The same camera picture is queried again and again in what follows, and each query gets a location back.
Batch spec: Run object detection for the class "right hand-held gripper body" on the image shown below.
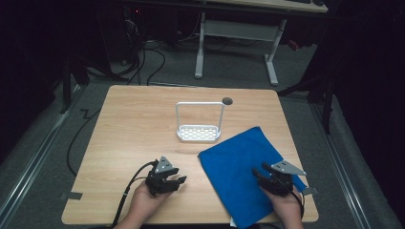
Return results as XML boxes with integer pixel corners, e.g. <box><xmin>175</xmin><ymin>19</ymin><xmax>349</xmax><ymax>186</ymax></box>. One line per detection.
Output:
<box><xmin>259</xmin><ymin>159</ymin><xmax>308</xmax><ymax>197</ymax></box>

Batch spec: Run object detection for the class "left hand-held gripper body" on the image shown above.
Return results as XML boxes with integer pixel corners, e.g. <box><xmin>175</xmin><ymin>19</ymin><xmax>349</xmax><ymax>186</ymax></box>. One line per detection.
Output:
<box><xmin>145</xmin><ymin>156</ymin><xmax>180</xmax><ymax>197</ymax></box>

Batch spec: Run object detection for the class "blue cloth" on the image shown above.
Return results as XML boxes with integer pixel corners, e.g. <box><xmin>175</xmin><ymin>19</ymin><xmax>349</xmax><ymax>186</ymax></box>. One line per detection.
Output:
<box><xmin>198</xmin><ymin>126</ymin><xmax>309</xmax><ymax>229</ymax></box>

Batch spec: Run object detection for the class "person's right hand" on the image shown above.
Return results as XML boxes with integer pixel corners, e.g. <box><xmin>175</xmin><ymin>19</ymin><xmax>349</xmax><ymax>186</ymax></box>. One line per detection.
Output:
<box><xmin>260</xmin><ymin>186</ymin><xmax>304</xmax><ymax>221</ymax></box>

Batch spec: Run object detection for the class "person's left hand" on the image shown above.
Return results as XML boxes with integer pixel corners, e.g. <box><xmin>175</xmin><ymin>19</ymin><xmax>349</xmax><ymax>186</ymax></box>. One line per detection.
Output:
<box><xmin>130</xmin><ymin>180</ymin><xmax>173</xmax><ymax>221</ymax></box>

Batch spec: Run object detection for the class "grey tape strip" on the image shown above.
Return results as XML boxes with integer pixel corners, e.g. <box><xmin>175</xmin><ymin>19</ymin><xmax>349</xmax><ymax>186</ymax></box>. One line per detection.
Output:
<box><xmin>59</xmin><ymin>191</ymin><xmax>83</xmax><ymax>201</ymax></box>
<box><xmin>302</xmin><ymin>186</ymin><xmax>320</xmax><ymax>197</ymax></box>

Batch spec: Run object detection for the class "white towel rack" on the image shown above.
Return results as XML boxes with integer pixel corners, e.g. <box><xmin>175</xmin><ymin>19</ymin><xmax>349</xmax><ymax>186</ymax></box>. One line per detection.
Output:
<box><xmin>175</xmin><ymin>101</ymin><xmax>226</xmax><ymax>143</ymax></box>

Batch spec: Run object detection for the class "black metal stand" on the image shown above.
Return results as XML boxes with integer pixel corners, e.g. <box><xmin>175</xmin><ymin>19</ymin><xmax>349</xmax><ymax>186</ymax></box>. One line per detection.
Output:
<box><xmin>277</xmin><ymin>71</ymin><xmax>336</xmax><ymax>135</ymax></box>
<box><xmin>58</xmin><ymin>55</ymin><xmax>92</xmax><ymax>115</ymax></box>

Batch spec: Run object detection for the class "white-framed desk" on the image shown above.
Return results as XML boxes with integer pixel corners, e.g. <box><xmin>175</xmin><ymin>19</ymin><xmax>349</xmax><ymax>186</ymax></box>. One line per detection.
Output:
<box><xmin>125</xmin><ymin>0</ymin><xmax>330</xmax><ymax>87</ymax></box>

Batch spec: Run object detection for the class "dark computer tower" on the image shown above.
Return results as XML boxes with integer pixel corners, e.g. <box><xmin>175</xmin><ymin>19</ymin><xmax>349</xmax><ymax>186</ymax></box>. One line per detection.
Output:
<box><xmin>95</xmin><ymin>4</ymin><xmax>146</xmax><ymax>65</ymax></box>

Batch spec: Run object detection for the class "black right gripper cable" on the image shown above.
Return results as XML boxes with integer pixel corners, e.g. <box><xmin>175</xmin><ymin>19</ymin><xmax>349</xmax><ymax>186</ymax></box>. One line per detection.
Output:
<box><xmin>289</xmin><ymin>190</ymin><xmax>306</xmax><ymax>220</ymax></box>

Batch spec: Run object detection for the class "aluminium floor rail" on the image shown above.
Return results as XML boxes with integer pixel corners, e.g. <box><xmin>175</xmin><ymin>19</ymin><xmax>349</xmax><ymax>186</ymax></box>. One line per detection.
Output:
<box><xmin>309</xmin><ymin>103</ymin><xmax>373</xmax><ymax>229</ymax></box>
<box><xmin>0</xmin><ymin>84</ymin><xmax>84</xmax><ymax>223</ymax></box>

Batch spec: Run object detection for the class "black floor cable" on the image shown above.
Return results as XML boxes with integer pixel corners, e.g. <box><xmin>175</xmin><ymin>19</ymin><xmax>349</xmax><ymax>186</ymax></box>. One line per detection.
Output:
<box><xmin>66</xmin><ymin>108</ymin><xmax>102</xmax><ymax>177</ymax></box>

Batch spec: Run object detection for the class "bundle of black floor cables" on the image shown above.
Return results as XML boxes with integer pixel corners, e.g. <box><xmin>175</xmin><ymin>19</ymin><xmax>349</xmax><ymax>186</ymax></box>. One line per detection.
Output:
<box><xmin>118</xmin><ymin>37</ymin><xmax>168</xmax><ymax>86</ymax></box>

